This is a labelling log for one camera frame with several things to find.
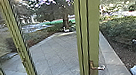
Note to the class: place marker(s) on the grey outdoor bench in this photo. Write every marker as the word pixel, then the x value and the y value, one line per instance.
pixel 66 30

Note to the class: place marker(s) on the trimmed green hedge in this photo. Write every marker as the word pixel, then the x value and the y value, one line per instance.
pixel 123 28

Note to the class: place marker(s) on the green framed glass door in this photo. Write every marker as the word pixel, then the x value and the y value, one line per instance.
pixel 19 46

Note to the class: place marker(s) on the large tree trunk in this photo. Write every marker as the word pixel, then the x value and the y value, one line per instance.
pixel 65 20

